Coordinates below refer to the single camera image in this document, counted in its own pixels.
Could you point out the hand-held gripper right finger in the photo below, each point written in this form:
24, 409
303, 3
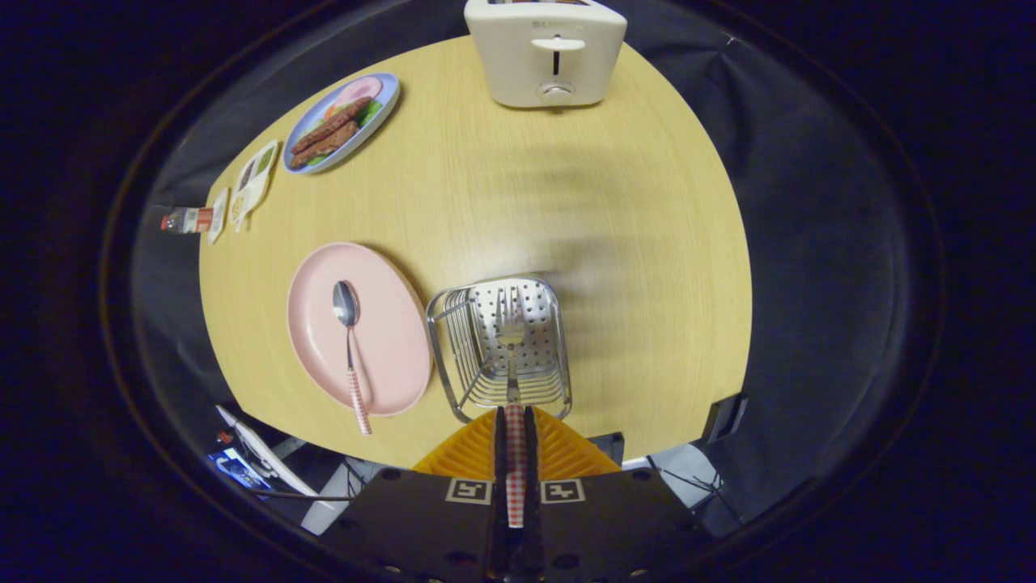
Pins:
531, 461

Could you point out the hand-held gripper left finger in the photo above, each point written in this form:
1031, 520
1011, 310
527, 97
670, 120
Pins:
500, 461

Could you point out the black table clamp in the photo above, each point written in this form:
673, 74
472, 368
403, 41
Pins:
724, 417
609, 448

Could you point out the pink plate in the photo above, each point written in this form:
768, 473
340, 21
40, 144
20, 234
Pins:
388, 324

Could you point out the white stand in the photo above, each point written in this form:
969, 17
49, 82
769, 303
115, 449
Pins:
267, 457

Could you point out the blue screen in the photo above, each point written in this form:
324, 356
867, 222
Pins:
235, 470

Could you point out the brown meat strip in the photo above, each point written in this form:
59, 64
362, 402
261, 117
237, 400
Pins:
324, 147
332, 125

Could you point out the green lettuce leaf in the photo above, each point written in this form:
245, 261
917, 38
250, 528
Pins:
371, 113

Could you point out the white seasoning tray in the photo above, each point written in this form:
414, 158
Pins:
257, 174

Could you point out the blue plate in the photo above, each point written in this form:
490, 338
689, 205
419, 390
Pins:
389, 91

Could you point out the white toaster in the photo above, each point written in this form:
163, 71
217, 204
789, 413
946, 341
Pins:
526, 73

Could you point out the clear plastic bottle red label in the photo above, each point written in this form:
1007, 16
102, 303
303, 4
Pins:
190, 220

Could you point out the pink ham slice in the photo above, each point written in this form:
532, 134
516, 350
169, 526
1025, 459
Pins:
360, 87

